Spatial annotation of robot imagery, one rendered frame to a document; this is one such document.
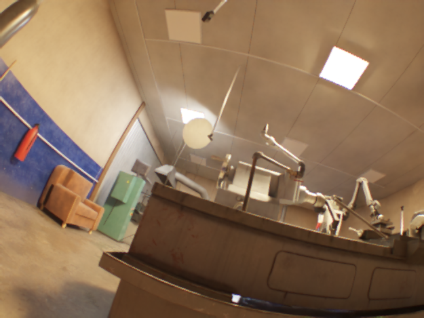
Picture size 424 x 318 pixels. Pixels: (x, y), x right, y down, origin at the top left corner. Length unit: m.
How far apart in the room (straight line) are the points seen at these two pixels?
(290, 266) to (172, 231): 0.54
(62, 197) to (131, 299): 2.63
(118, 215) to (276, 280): 3.98
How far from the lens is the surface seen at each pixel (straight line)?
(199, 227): 0.88
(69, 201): 3.27
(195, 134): 4.42
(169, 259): 0.90
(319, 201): 1.30
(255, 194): 1.06
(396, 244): 1.33
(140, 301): 0.93
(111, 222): 4.61
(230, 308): 0.75
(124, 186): 4.44
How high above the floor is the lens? 0.63
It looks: 24 degrees up
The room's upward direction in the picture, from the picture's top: 21 degrees clockwise
